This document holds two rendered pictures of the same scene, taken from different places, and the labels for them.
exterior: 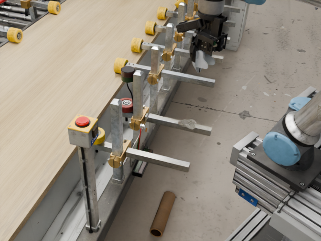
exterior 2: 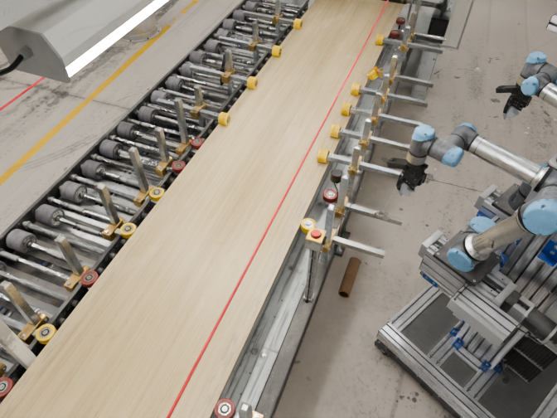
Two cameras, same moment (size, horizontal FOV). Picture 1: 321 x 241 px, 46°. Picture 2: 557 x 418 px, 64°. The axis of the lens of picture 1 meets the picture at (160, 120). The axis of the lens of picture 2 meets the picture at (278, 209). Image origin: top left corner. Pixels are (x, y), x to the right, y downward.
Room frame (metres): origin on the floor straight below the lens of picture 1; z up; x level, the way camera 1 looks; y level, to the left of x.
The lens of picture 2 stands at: (-0.32, 0.27, 2.71)
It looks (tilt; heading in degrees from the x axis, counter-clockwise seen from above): 48 degrees down; 6
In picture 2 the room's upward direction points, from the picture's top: 1 degrees clockwise
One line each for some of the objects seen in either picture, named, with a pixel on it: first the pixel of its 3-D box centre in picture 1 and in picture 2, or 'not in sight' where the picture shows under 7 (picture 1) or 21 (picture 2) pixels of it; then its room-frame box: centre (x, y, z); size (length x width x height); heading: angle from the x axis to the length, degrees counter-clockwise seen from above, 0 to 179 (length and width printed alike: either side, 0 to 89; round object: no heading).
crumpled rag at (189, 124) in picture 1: (187, 121); (382, 212); (1.35, -0.13, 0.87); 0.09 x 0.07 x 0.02; 75
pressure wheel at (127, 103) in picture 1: (126, 111); (329, 200); (1.43, 0.17, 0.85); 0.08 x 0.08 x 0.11
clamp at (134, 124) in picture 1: (138, 117); (340, 206); (1.39, 0.10, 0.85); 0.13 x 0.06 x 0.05; 165
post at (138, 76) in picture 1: (137, 115); (340, 206); (1.37, 0.11, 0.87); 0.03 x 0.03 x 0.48; 75
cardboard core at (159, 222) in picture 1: (163, 213); (349, 277); (1.47, -0.05, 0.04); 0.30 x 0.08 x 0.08; 165
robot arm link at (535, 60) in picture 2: not in sight; (534, 65); (1.68, -0.70, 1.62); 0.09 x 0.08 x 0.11; 40
